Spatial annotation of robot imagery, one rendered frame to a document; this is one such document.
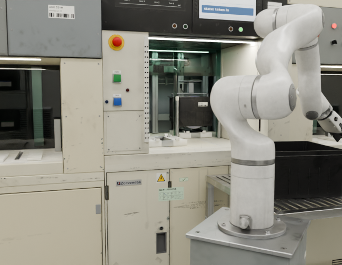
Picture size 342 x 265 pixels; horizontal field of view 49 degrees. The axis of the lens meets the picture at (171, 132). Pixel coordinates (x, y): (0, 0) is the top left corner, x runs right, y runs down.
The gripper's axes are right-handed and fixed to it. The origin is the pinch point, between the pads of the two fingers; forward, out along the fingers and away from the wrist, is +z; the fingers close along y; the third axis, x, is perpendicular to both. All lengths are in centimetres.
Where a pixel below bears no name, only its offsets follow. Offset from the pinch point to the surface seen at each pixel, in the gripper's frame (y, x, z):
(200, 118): 79, 19, -23
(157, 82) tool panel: 113, 14, -49
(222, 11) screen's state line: 29, -8, -71
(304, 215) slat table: -33, 48, -22
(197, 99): 80, 12, -33
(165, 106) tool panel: 118, 20, -32
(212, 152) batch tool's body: 29, 40, -29
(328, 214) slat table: -34, 42, -15
